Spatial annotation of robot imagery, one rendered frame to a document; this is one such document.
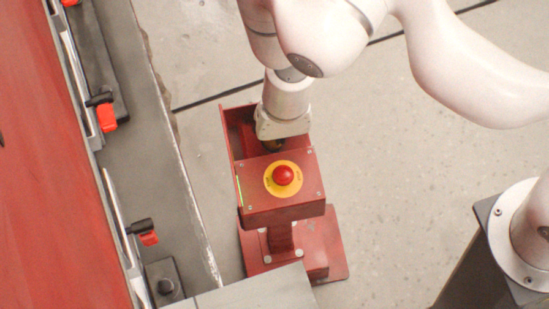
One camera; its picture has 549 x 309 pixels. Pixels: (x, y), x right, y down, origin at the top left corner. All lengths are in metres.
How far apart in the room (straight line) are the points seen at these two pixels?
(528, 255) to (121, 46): 0.82
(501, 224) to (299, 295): 0.34
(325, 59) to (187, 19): 1.67
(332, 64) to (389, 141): 1.52
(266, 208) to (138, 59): 0.36
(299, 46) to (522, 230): 0.52
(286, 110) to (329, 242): 0.97
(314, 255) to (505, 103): 1.34
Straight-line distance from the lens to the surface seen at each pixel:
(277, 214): 2.07
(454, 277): 2.20
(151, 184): 1.96
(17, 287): 0.57
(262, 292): 1.77
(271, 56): 1.69
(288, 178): 2.01
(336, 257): 2.80
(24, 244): 0.74
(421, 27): 1.42
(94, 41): 2.04
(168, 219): 1.94
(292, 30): 1.39
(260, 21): 1.59
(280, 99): 1.84
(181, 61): 2.99
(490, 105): 1.42
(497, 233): 1.80
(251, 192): 2.04
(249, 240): 2.69
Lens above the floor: 2.73
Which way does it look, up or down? 72 degrees down
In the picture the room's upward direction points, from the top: 4 degrees counter-clockwise
